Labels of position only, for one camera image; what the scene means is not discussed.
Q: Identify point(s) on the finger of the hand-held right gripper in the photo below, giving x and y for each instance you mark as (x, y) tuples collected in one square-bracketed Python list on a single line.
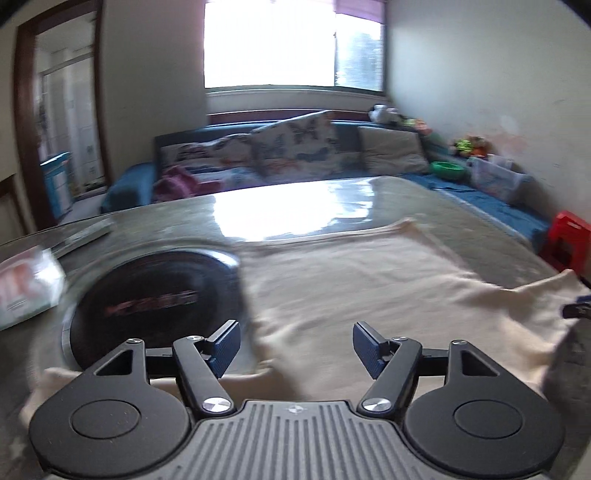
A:
[(580, 310)]

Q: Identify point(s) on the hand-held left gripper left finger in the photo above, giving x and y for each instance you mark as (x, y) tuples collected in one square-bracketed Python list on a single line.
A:
[(224, 346)]

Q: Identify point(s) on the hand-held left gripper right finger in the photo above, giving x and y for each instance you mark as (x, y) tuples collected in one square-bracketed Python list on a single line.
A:
[(368, 348)]

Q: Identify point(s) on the cream garment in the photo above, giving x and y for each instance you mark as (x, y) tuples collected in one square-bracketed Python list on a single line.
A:
[(351, 286)]

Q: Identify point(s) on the red plastic stool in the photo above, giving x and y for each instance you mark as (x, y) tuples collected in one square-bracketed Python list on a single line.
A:
[(565, 237)]

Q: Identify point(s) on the black round induction cooker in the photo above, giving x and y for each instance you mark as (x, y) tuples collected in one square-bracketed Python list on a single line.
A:
[(152, 295)]

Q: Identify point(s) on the blue sofa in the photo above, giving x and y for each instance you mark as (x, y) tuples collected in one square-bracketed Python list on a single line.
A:
[(475, 196)]

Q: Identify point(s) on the clear storage box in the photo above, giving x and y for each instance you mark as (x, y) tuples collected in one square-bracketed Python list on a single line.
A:
[(496, 180)]

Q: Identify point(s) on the pink cloth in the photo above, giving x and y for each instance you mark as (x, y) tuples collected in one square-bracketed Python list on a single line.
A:
[(175, 184)]

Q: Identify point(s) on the long butterfly print pillow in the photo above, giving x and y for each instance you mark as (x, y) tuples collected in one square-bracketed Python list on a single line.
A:
[(207, 154)]

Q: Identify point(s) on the green bowl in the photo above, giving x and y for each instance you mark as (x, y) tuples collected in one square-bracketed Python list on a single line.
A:
[(448, 170)]

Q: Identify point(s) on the colourful toys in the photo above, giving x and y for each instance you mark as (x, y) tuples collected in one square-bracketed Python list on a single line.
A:
[(468, 147)]

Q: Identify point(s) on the beige pillow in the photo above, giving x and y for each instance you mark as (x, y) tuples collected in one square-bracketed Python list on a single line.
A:
[(392, 150)]

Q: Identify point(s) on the tissue packet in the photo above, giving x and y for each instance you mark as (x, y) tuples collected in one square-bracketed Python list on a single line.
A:
[(25, 286)]

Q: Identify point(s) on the large butterfly print pillow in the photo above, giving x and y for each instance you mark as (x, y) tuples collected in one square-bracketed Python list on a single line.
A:
[(298, 145)]

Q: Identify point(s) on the blue white box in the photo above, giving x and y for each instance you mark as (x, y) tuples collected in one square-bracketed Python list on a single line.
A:
[(57, 184)]

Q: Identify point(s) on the white plush toy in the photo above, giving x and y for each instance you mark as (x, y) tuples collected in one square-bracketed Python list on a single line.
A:
[(383, 114)]

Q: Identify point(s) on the window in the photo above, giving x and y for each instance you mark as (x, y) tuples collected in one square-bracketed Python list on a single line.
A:
[(268, 44)]

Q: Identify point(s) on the purple window blind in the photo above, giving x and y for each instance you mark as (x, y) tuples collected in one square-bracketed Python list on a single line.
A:
[(360, 9)]

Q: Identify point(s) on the dark wooden door frame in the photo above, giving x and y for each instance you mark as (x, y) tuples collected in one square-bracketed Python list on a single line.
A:
[(25, 115)]

